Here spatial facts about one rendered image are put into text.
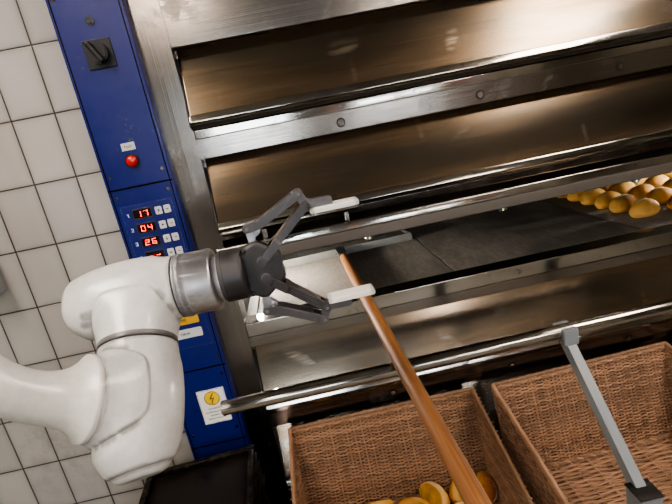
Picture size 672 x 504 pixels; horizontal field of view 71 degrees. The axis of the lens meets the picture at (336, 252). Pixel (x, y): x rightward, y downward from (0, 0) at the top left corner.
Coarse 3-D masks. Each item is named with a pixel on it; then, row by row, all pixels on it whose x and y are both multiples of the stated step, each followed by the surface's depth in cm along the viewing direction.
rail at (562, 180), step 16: (640, 160) 114; (656, 160) 114; (560, 176) 114; (576, 176) 113; (592, 176) 113; (496, 192) 112; (512, 192) 112; (416, 208) 111; (432, 208) 111; (448, 208) 112; (336, 224) 110; (352, 224) 110; (368, 224) 110; (288, 240) 110
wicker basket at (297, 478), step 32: (352, 416) 136; (384, 416) 136; (416, 416) 137; (480, 416) 134; (320, 448) 136; (352, 448) 136; (384, 448) 137; (416, 448) 137; (480, 448) 138; (320, 480) 136; (352, 480) 136; (416, 480) 137; (512, 480) 116
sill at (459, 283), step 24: (600, 240) 139; (624, 240) 135; (648, 240) 135; (504, 264) 135; (528, 264) 133; (552, 264) 134; (576, 264) 135; (384, 288) 135; (408, 288) 132; (432, 288) 132; (456, 288) 133; (336, 312) 131; (360, 312) 132
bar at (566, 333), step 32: (576, 320) 98; (608, 320) 97; (640, 320) 98; (448, 352) 96; (480, 352) 96; (576, 352) 96; (320, 384) 95; (352, 384) 95; (608, 416) 90; (640, 480) 84
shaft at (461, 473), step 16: (352, 272) 144; (368, 304) 119; (384, 320) 109; (384, 336) 101; (400, 352) 93; (400, 368) 88; (416, 384) 82; (416, 400) 78; (432, 416) 73; (432, 432) 70; (448, 432) 69; (448, 448) 66; (448, 464) 64; (464, 464) 62; (464, 480) 60; (464, 496) 58; (480, 496) 57
